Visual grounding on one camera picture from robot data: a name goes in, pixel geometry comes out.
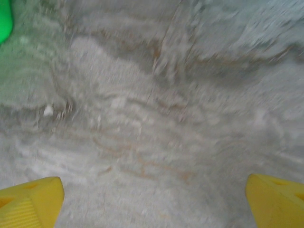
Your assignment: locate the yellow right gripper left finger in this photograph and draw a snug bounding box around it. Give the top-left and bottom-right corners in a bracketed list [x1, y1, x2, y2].
[0, 176, 65, 228]

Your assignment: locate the green plastic basket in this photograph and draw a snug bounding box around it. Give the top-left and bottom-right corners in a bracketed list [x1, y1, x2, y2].
[0, 0, 13, 45]

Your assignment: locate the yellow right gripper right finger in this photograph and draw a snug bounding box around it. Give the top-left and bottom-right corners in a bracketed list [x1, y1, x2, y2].
[246, 173, 304, 228]

